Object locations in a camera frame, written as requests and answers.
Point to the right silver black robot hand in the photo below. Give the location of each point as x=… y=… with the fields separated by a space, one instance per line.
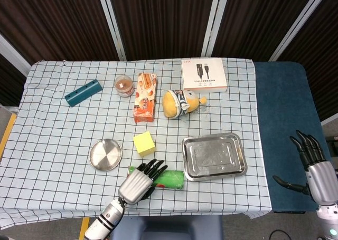
x=322 y=182

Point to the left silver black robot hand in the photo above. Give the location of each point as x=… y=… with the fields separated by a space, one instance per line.
x=134 y=186

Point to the green chip can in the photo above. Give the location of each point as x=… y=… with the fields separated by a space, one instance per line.
x=171 y=179

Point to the yellow foam cube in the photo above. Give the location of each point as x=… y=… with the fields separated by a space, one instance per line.
x=144 y=143

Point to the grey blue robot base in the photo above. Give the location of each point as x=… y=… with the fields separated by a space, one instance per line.
x=171 y=228

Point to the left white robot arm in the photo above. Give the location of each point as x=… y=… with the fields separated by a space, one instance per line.
x=105 y=221

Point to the round steel plate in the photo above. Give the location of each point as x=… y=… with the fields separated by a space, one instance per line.
x=105 y=154

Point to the rectangular steel tray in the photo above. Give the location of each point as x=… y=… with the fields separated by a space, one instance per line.
x=214 y=157

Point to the checkered white tablecloth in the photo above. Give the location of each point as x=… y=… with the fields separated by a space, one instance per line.
x=66 y=134

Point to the orange biscuit box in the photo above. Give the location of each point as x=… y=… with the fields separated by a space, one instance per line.
x=145 y=100

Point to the yellow plush toy striped shirt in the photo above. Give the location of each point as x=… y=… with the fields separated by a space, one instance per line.
x=171 y=103

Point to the clear jar brown paste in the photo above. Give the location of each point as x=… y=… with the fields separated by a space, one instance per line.
x=123 y=85

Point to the teal plastic holder bar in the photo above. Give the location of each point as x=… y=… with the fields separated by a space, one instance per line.
x=83 y=93

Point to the white partition frame post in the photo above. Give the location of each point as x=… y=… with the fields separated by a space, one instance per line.
x=111 y=23
x=13 y=54
x=212 y=21
x=298 y=23

